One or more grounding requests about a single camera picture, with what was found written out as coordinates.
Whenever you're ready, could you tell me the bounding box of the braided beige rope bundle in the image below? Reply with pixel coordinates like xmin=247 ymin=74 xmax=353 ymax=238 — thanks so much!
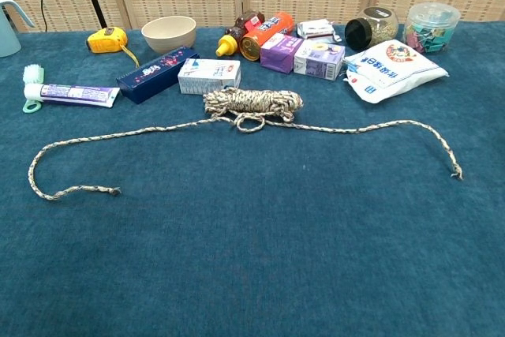
xmin=27 ymin=86 xmax=465 ymax=202

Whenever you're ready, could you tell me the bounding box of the white blue milk carton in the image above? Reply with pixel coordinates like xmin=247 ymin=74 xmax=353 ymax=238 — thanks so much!
xmin=178 ymin=58 xmax=242 ymax=95

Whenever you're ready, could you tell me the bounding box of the purple carton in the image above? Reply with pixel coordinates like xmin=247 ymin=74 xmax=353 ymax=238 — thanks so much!
xmin=260 ymin=32 xmax=305 ymax=75

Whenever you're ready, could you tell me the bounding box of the pale lilac white carton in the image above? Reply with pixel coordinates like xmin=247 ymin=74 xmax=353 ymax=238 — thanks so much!
xmin=293 ymin=39 xmax=346 ymax=81

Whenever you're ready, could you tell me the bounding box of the blue carpet table cover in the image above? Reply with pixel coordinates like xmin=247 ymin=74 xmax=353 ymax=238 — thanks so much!
xmin=0 ymin=21 xmax=505 ymax=337

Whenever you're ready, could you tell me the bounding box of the brown honey bottle yellow cap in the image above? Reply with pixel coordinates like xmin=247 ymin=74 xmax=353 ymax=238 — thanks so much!
xmin=215 ymin=11 xmax=266 ymax=58

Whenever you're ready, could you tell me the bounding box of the orange can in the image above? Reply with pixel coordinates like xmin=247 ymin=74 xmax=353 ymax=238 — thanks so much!
xmin=239 ymin=12 xmax=297 ymax=62

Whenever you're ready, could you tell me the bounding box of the dark blue long box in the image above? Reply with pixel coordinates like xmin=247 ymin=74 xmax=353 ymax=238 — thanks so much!
xmin=116 ymin=46 xmax=200 ymax=105

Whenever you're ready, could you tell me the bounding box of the white wrapped packet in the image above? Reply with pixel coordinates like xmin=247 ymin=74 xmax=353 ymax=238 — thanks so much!
xmin=296 ymin=20 xmax=342 ymax=43

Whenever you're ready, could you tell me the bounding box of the beige bowl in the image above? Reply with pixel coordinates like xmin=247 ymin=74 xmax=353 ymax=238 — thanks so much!
xmin=140 ymin=16 xmax=197 ymax=55

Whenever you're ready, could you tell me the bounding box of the white sugar bag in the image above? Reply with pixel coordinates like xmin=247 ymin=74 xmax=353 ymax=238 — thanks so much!
xmin=342 ymin=39 xmax=450 ymax=105

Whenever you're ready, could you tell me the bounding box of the glass jar black lid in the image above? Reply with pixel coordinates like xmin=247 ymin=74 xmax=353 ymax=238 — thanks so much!
xmin=344 ymin=6 xmax=400 ymax=52

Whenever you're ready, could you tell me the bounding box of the yellow tape measure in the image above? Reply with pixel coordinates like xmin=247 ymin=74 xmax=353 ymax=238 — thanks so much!
xmin=86 ymin=26 xmax=141 ymax=69

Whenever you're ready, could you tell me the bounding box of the white purple toothpaste tube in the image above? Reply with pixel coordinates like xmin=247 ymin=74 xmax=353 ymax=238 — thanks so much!
xmin=23 ymin=83 xmax=121 ymax=109

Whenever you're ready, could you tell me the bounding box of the clear tub of binder clips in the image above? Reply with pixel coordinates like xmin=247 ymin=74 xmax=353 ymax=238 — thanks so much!
xmin=402 ymin=2 xmax=462 ymax=54

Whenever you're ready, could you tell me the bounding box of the mint green brush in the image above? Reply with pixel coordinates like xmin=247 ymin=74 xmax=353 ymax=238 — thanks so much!
xmin=22 ymin=64 xmax=46 ymax=114

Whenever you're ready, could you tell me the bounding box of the light blue plastic pitcher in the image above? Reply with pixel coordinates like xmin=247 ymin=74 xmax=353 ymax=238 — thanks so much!
xmin=0 ymin=0 xmax=36 ymax=58

